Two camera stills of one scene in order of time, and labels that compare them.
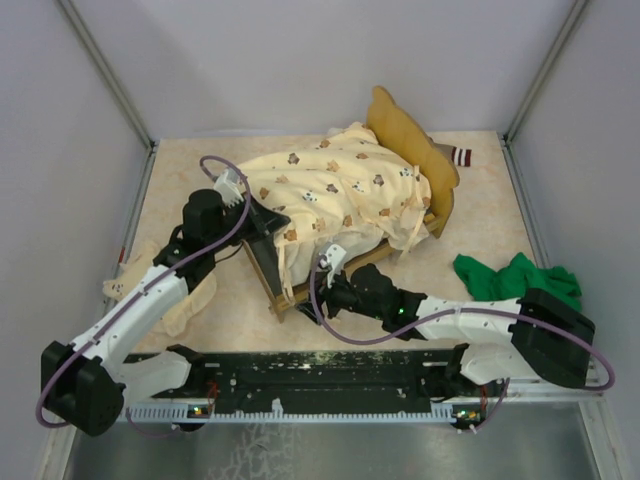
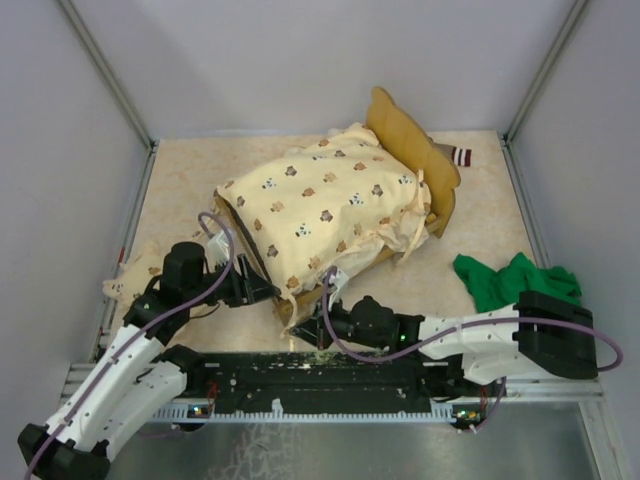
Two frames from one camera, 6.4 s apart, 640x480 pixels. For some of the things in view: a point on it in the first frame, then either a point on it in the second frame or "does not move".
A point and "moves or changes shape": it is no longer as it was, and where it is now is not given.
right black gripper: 328,294 to 315,331
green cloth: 518,275 does not move
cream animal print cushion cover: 342,186 moves or changes shape
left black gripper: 263,220 to 262,287
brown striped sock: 458,156 does not move
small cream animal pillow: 176,320 does not move
